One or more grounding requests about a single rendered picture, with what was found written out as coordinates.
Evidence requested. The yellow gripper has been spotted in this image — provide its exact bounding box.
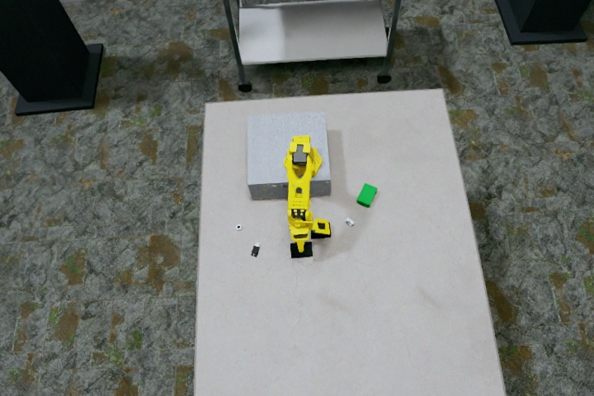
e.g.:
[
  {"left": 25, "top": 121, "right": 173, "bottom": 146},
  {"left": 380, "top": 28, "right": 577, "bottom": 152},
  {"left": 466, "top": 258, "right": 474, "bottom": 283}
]
[{"left": 289, "top": 219, "right": 330, "bottom": 252}]

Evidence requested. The green rectangular block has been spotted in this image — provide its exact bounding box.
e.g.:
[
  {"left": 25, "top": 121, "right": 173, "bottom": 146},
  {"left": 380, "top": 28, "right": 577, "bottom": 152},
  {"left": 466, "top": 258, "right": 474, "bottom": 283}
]
[{"left": 356, "top": 183, "right": 378, "bottom": 206}]

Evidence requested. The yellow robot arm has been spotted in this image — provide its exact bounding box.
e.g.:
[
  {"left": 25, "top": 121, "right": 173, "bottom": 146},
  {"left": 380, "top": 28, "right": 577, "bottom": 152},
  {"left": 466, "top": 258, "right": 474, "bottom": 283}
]
[{"left": 284, "top": 137, "right": 322, "bottom": 229}]

